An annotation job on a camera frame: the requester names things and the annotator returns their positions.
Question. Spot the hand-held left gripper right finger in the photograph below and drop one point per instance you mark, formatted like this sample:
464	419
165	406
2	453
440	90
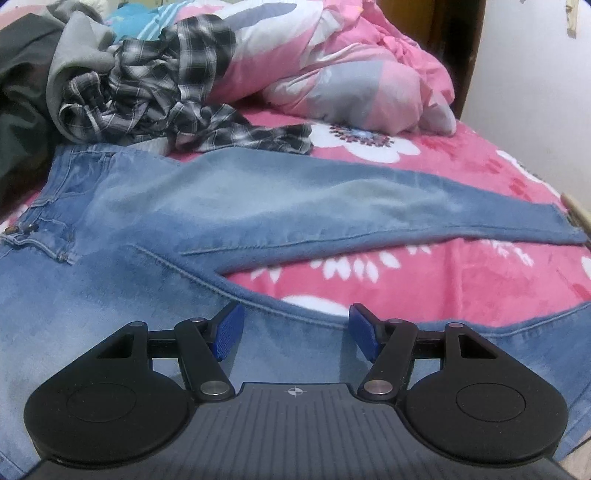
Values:
362	332

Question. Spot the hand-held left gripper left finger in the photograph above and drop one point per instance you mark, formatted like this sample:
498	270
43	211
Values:
226	330

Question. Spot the blue denim jeans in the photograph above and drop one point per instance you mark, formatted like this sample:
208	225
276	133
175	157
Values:
207	203

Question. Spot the pink floral bed sheet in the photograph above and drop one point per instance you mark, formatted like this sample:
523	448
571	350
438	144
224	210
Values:
415	277

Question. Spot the khaki pants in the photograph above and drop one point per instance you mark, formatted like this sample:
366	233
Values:
577	212

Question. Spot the black white plaid shirt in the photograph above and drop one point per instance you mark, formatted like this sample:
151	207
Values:
152	92

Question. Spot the pink grey quilt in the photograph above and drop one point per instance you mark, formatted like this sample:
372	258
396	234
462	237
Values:
351	78

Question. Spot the grey hoodie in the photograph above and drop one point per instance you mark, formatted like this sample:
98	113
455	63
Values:
78	55

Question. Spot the dark grey jacket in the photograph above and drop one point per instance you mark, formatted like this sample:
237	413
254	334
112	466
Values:
23	92

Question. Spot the brown wooden door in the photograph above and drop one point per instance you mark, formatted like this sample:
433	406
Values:
390	7

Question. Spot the beige hanging wall item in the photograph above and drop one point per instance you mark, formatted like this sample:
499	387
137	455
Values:
571	18

